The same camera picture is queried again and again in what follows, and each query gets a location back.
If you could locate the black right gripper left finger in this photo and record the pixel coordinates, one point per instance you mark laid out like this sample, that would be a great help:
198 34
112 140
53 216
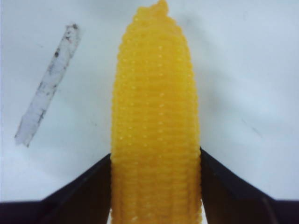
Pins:
86 200

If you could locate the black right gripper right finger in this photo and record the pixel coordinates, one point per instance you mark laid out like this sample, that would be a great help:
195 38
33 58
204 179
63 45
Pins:
229 199

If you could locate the yellow plastic corn cob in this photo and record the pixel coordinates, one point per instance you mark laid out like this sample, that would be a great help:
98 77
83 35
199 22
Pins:
155 148

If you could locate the clear tape strip near corn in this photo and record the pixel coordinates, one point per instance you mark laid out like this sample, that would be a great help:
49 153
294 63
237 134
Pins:
34 115

